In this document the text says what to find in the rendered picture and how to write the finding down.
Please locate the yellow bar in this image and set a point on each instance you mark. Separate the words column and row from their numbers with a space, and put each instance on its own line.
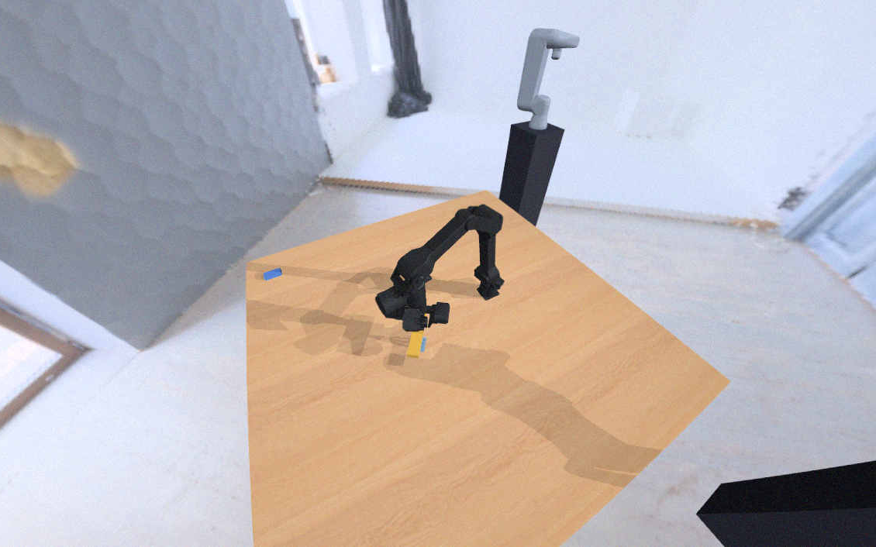
column 415, row 344

